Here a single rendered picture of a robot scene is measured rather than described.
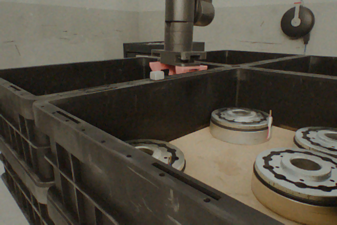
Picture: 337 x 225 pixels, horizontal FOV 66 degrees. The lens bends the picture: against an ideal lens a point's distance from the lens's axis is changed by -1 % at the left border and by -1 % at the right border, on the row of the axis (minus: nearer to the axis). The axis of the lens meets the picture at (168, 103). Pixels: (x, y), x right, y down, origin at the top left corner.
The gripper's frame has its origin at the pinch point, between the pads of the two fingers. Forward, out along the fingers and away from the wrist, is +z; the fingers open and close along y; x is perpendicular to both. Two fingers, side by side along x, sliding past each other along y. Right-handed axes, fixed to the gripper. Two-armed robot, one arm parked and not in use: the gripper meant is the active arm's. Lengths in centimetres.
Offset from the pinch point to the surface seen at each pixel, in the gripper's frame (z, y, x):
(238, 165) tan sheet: 4.5, -22.3, 8.0
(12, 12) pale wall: -36, 318, -22
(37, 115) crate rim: -3.7, -13.6, 29.8
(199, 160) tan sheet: 4.6, -18.1, 11.0
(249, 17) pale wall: -43, 181, -281
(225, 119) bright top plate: 1.4, -14.5, 1.6
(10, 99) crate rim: -3.4, -3.4, 30.7
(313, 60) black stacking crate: -6.6, -6.3, -48.3
